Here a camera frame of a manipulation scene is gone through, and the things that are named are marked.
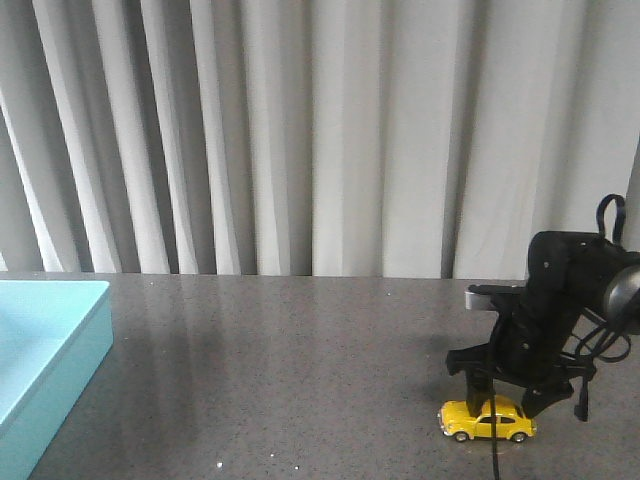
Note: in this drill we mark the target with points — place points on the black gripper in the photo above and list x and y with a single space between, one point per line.
569 273

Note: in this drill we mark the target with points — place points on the yellow toy beetle car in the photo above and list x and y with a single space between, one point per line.
456 422

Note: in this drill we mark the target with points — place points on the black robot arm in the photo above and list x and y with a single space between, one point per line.
570 274

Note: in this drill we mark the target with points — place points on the light blue storage box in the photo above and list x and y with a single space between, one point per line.
54 336

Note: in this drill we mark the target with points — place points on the grey pleated curtain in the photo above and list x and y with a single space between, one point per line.
412 139

